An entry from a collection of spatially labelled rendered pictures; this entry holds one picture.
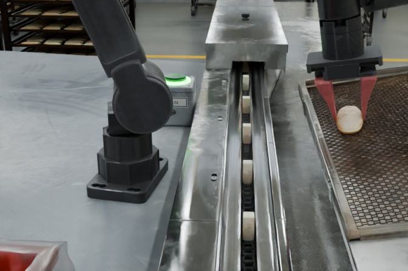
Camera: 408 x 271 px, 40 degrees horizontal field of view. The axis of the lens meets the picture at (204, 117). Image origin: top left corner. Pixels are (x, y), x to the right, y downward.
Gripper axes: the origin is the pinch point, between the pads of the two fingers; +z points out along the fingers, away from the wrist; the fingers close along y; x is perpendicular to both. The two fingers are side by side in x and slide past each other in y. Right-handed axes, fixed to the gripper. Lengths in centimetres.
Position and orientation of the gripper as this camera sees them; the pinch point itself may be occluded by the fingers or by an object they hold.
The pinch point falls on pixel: (348, 114)
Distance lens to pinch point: 85.1
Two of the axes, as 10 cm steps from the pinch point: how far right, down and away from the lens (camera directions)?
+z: 1.7, 9.3, 3.3
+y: -9.6, 0.9, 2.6
